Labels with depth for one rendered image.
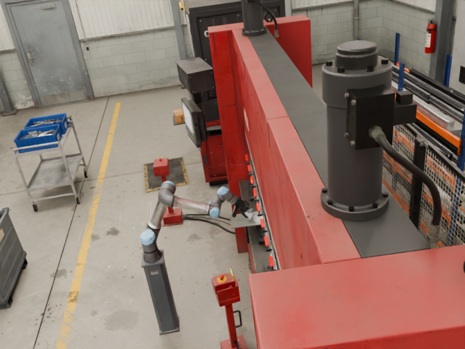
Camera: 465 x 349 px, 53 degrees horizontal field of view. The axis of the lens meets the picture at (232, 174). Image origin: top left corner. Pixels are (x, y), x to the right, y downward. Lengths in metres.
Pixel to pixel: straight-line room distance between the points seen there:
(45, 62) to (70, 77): 0.56
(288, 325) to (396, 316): 0.23
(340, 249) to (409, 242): 0.18
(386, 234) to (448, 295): 0.25
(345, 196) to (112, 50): 9.34
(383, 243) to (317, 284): 0.23
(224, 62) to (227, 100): 0.33
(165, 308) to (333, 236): 2.95
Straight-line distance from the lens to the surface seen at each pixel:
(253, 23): 3.66
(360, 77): 1.18
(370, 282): 1.16
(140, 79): 10.56
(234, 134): 4.26
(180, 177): 6.54
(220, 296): 3.40
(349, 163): 1.28
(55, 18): 10.44
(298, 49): 4.10
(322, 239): 1.28
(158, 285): 3.93
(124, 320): 4.55
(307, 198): 1.45
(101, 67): 10.55
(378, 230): 1.32
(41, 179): 6.75
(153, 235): 3.70
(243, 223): 3.64
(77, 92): 10.75
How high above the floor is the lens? 3.07
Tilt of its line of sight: 29 degrees down
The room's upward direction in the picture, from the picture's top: 7 degrees counter-clockwise
